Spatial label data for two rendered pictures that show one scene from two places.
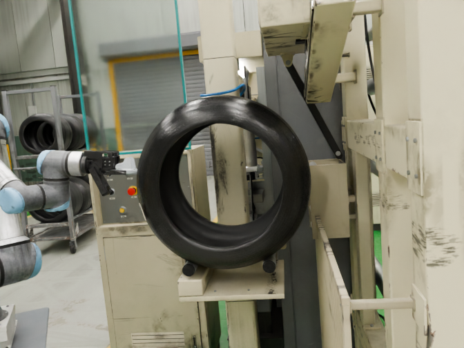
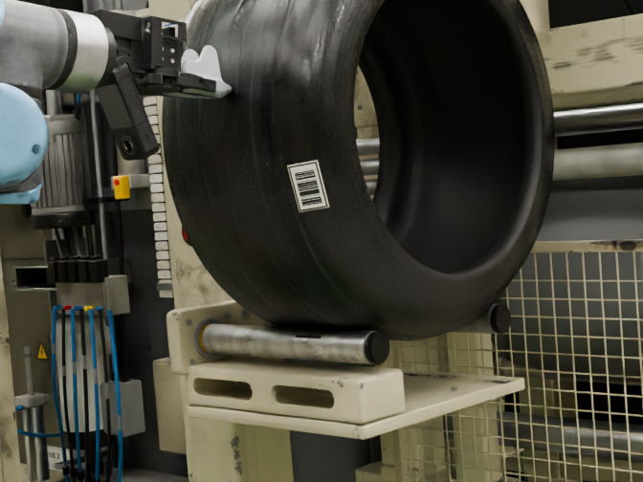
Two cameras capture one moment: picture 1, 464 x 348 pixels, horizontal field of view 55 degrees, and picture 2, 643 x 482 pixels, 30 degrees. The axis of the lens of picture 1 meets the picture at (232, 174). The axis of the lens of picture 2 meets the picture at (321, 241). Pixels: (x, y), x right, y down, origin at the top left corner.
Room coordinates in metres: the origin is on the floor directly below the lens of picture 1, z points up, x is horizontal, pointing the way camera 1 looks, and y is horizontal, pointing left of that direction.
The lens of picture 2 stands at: (0.59, 1.48, 1.13)
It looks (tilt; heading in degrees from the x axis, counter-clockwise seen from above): 3 degrees down; 307
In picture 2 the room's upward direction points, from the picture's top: 4 degrees counter-clockwise
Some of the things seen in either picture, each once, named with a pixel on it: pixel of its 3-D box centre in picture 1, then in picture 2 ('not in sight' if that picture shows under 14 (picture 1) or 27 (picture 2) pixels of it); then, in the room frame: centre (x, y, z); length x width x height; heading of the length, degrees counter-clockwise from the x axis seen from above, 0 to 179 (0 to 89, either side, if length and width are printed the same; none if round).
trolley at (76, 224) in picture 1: (65, 167); not in sight; (5.62, 2.10, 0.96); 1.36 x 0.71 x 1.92; 170
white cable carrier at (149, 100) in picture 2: not in sight; (166, 153); (1.98, 0.03, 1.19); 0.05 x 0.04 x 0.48; 83
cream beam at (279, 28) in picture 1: (299, 18); not in sight; (1.48, -0.26, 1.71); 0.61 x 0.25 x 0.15; 173
